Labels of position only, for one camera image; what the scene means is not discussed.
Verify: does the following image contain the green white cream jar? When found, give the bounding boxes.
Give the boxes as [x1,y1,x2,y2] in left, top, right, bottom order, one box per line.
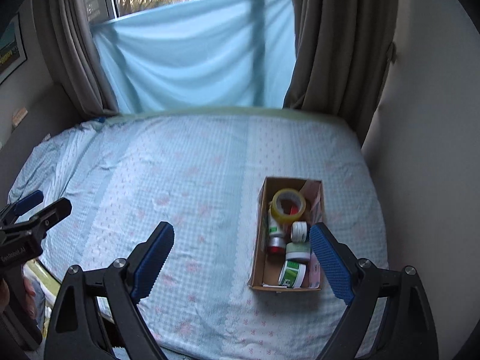
[278,260,307,289]

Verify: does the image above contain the large white lidded jar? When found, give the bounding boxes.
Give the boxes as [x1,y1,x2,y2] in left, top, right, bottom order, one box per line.
[286,242,311,264]

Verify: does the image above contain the cardboard box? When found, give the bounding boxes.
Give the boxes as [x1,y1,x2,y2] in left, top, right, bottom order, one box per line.
[248,176,320,293]

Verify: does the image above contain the white Metal DX jar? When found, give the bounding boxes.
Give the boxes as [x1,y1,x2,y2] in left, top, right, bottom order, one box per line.
[290,221,310,243]

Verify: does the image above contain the silver red tin can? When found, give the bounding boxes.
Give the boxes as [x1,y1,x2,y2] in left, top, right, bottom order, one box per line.
[267,236,287,255]

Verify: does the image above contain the white pill bottle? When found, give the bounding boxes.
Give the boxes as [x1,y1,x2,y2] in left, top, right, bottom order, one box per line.
[268,202,286,238]

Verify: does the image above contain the yellow tape roll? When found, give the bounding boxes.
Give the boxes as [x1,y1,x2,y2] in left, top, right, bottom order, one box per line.
[271,189,307,224]

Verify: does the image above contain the red rectangular box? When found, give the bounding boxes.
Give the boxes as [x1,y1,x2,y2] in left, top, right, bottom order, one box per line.
[289,205,299,215]

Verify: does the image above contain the person hand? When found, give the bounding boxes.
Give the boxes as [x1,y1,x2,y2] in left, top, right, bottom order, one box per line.
[0,280,10,314]

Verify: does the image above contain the checkered floral bed sheet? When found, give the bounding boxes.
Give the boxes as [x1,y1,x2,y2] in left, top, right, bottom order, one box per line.
[8,110,387,359]

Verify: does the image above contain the grey left curtain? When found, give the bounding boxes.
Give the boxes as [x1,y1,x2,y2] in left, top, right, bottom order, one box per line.
[32,0,119,117]

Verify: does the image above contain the grey curtain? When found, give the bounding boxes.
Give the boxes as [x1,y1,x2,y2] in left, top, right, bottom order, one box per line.
[32,0,119,117]
[283,0,399,142]

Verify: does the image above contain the light blue curtain cloth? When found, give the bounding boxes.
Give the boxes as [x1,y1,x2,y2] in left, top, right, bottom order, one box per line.
[92,0,295,114]

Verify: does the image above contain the grey right curtain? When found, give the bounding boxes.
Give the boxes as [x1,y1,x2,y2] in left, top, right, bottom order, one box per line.
[283,0,399,142]

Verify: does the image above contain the framed wall picture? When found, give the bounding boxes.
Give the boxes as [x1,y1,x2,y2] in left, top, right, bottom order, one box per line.
[0,13,28,84]

